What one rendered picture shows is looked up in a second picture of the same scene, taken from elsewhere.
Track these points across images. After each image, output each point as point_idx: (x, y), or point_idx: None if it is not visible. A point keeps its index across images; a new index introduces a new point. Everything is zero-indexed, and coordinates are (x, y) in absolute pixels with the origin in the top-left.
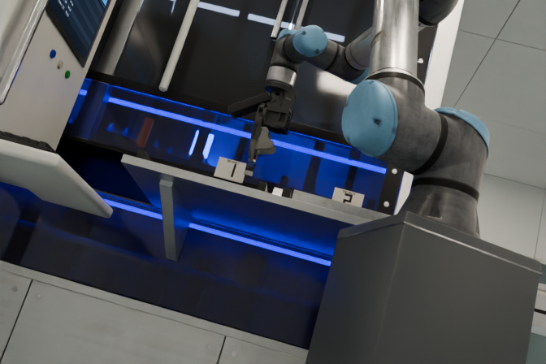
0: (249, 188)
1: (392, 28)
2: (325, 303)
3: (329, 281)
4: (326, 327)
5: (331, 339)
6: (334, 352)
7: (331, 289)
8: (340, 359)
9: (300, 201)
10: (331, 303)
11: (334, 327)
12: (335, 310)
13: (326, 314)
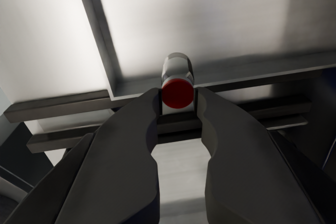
0: (4, 92)
1: None
2: (10, 129)
3: (3, 138)
4: (11, 123)
5: (6, 124)
6: (5, 123)
7: (2, 136)
8: (0, 124)
9: (46, 154)
10: (3, 132)
11: (3, 128)
12: (0, 132)
13: (10, 126)
